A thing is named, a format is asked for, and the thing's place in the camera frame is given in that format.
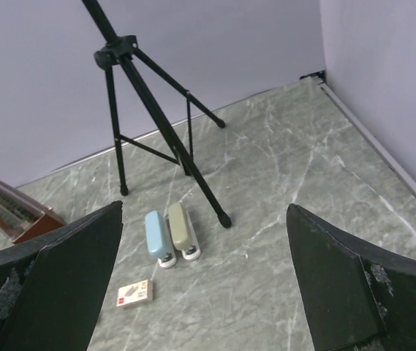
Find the brown metronome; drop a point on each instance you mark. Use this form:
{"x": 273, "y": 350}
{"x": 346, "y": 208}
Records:
{"x": 23, "y": 218}

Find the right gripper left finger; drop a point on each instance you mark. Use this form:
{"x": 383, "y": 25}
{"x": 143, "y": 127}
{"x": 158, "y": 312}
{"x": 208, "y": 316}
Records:
{"x": 52, "y": 287}

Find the blue stapler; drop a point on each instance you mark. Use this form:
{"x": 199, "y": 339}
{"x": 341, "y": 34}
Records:
{"x": 158, "y": 240}

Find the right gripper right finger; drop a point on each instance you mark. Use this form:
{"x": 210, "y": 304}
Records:
{"x": 356, "y": 295}

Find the white staple box sleeve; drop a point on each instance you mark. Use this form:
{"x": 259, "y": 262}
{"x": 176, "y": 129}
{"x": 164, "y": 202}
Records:
{"x": 135, "y": 293}

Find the black music stand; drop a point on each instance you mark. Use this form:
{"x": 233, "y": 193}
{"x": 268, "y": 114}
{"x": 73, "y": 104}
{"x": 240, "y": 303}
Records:
{"x": 120, "y": 51}

